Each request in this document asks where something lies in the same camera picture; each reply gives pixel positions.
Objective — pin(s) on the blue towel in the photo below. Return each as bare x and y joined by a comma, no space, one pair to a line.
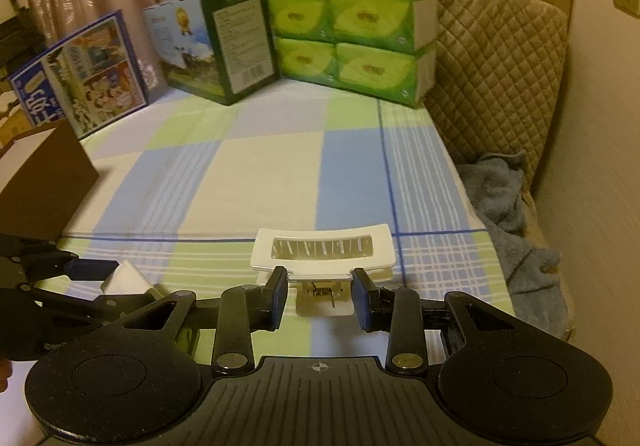
500,206

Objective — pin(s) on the stack of green tissue packs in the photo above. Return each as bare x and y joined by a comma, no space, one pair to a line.
350,16

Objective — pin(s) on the chair with quilted cover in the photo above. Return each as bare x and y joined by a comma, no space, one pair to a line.
490,76

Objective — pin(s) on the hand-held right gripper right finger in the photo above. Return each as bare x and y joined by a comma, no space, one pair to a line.
361,298

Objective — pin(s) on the white plastic clip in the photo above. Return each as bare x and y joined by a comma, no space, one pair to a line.
380,246

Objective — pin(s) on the blue milk carton box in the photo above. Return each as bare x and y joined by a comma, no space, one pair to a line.
90,71

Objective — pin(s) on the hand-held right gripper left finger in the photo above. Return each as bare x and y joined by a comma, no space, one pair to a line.
277,296

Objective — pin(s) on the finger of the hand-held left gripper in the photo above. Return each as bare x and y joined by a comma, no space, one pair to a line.
100,308
92,270

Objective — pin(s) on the checked tablecloth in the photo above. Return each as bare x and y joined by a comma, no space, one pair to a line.
250,176

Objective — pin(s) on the white charger adapter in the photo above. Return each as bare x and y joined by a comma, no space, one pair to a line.
127,278

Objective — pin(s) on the green milk carton box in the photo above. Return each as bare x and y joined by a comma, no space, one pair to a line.
240,36

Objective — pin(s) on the brown shoe box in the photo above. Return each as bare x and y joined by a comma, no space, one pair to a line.
50,176

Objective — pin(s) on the black folding cart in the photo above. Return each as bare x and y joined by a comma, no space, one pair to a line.
12,26

